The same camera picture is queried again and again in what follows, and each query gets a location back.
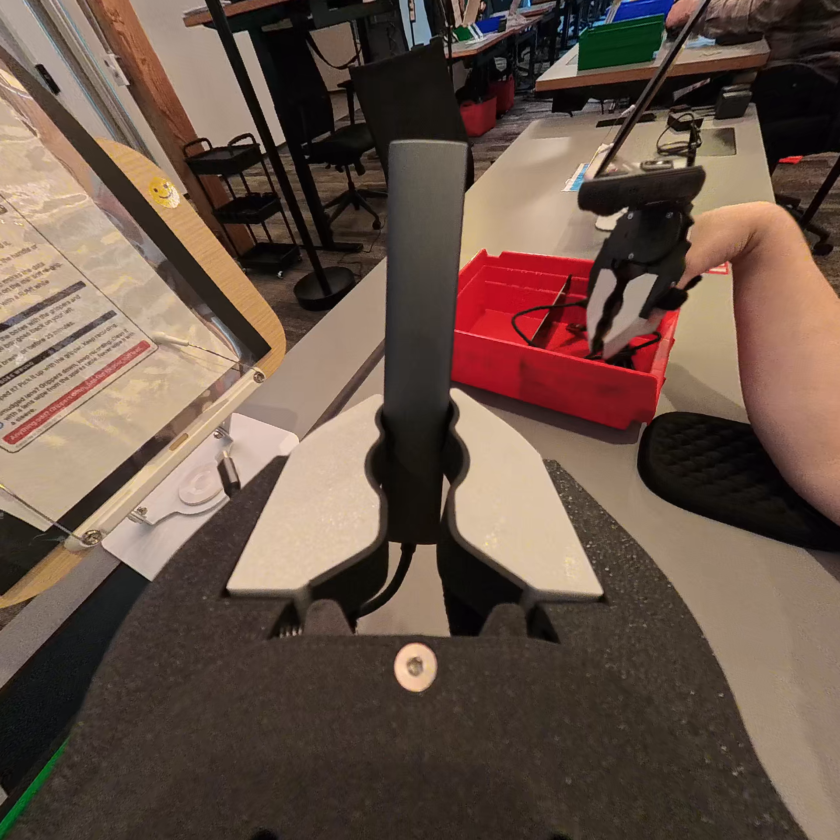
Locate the person's right hand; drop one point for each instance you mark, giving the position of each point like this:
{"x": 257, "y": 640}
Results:
{"x": 728, "y": 239}

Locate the small black box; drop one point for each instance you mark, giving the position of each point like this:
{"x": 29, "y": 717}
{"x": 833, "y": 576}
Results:
{"x": 733, "y": 102}

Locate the blue and white paper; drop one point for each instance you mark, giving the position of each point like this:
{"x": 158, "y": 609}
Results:
{"x": 577, "y": 177}

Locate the black upright panel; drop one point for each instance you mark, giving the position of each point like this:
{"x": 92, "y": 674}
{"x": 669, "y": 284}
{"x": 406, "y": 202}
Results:
{"x": 407, "y": 92}

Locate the wooden post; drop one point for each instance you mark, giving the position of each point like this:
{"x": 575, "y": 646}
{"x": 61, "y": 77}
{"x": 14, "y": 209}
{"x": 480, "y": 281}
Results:
{"x": 157, "y": 85}

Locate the thin black tilted panel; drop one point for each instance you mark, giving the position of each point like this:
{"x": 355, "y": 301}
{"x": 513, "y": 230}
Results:
{"x": 623, "y": 148}

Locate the blue plastic bin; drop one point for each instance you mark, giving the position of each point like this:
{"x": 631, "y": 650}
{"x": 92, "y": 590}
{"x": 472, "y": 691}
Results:
{"x": 490, "y": 25}

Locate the red storage bin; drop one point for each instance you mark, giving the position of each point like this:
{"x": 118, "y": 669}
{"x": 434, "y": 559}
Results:
{"x": 504, "y": 95}
{"x": 478, "y": 118}

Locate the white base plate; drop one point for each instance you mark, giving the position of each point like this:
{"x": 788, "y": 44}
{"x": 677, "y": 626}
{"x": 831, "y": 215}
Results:
{"x": 262, "y": 453}

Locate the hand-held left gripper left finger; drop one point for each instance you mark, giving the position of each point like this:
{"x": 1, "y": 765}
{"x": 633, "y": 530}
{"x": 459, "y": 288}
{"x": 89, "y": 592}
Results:
{"x": 308, "y": 518}

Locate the acrylic instruction sign holder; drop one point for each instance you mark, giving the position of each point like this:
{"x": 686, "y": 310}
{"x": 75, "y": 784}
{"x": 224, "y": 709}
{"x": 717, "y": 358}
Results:
{"x": 98, "y": 295}

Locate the black rolling cart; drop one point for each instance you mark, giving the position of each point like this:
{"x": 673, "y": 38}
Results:
{"x": 262, "y": 256}

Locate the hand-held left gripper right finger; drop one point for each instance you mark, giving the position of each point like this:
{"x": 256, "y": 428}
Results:
{"x": 518, "y": 525}

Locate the black mesh wrist rest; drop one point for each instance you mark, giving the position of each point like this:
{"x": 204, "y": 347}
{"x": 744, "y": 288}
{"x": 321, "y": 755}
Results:
{"x": 709, "y": 472}

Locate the black office chair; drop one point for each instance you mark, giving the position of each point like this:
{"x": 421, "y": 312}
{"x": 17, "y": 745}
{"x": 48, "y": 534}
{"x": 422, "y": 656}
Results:
{"x": 341, "y": 141}

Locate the grey usb hub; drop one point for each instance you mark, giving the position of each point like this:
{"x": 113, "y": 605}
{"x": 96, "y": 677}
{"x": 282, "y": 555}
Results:
{"x": 426, "y": 295}

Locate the green plastic bin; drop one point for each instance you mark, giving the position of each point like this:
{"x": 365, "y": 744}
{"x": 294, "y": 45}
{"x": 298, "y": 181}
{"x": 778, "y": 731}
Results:
{"x": 620, "y": 43}
{"x": 26, "y": 781}

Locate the flat black device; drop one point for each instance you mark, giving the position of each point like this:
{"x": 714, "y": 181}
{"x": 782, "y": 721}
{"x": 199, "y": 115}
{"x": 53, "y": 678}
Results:
{"x": 627, "y": 120}

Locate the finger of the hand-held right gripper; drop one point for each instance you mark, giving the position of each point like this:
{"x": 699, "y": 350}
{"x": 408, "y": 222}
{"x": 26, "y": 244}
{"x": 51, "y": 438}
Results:
{"x": 640, "y": 308}
{"x": 600, "y": 308}

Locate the red plastic bin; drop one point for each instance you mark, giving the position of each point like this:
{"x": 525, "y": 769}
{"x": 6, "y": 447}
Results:
{"x": 558, "y": 387}

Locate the yellow smiley sticker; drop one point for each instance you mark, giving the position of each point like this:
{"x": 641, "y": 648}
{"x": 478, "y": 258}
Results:
{"x": 164, "y": 192}

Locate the black pole stand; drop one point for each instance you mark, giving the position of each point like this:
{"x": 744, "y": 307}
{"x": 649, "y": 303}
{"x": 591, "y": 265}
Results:
{"x": 325, "y": 289}

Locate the person's right forearm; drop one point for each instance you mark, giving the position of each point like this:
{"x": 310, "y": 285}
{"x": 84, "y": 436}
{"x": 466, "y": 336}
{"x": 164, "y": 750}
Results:
{"x": 800, "y": 361}

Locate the wooden desk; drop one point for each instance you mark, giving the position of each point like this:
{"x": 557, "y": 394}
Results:
{"x": 223, "y": 12}

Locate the rounded wooden board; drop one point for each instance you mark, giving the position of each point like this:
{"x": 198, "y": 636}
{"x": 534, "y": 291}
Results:
{"x": 216, "y": 236}

